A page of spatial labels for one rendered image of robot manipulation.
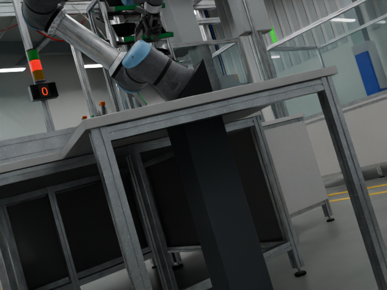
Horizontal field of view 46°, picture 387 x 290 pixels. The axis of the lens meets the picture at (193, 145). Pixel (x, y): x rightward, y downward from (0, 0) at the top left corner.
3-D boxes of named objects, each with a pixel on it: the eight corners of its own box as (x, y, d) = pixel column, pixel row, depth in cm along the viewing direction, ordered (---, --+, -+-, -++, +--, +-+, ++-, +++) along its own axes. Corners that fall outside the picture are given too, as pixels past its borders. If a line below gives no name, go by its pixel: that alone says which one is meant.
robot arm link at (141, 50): (158, 77, 161) (125, 55, 157) (147, 90, 172) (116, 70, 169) (173, 52, 165) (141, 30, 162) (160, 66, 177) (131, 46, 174)
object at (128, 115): (338, 73, 160) (335, 65, 160) (85, 129, 124) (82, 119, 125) (244, 117, 224) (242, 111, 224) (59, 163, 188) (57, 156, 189)
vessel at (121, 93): (147, 113, 315) (132, 60, 317) (129, 115, 307) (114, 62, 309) (139, 118, 326) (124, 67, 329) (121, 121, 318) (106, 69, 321)
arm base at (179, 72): (198, 63, 167) (176, 47, 165) (181, 95, 161) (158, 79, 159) (183, 77, 180) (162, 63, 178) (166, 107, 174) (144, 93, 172)
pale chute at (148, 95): (170, 106, 225) (171, 98, 223) (145, 111, 220) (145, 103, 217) (148, 80, 245) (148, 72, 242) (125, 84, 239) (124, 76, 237)
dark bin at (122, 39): (148, 38, 229) (147, 23, 227) (124, 42, 224) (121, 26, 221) (129, 35, 253) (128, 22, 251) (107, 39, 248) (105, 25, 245)
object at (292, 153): (336, 219, 352) (303, 112, 358) (226, 270, 290) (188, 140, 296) (277, 225, 408) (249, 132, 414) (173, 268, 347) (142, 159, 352)
